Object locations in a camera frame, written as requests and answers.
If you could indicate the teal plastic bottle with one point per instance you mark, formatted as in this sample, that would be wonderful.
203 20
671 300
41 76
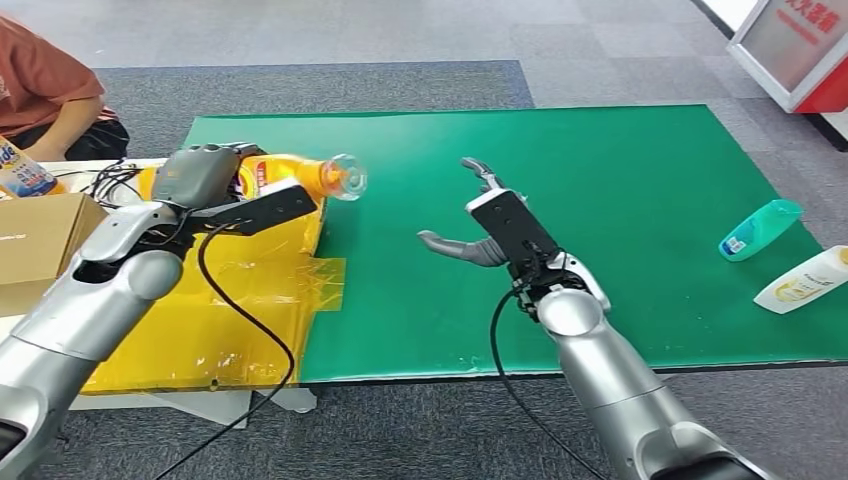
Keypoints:
760 229

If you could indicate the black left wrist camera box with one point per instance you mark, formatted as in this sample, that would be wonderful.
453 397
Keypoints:
272 206

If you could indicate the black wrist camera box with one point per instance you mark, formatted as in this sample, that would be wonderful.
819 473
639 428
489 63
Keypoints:
513 225
272 206

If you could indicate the yellow film-wrapped box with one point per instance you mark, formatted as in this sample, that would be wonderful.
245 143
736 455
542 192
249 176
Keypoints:
212 331

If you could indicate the brown cardboard box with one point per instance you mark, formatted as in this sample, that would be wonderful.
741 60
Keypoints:
40 245

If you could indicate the orange detergent bottle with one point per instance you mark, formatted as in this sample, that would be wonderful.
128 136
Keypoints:
23 173

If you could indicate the person's forearm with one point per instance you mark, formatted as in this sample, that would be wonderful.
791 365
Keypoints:
66 129

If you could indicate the white and yellow bottle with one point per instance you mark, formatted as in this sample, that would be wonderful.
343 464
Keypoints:
805 281

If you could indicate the white table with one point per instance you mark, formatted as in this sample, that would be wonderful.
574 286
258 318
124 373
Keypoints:
218 405

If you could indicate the red and white sign stand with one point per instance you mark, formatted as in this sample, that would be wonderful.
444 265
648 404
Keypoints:
792 46

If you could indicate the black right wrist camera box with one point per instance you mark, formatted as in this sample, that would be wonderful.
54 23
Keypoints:
513 225

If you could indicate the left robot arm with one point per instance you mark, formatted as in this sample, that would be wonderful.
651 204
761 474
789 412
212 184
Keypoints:
79 318

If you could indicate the orange bottle with clear cap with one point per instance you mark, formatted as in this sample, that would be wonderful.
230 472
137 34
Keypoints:
298 175

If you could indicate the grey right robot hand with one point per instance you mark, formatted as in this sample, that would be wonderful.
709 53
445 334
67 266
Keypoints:
464 250

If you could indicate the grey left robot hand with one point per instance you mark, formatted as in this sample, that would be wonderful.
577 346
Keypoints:
195 175

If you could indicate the person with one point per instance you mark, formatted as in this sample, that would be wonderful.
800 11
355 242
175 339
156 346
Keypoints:
36 79

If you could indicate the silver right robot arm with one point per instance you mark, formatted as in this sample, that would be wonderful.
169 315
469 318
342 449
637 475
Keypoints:
609 371

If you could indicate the green table mat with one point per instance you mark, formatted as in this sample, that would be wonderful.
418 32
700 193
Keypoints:
629 166

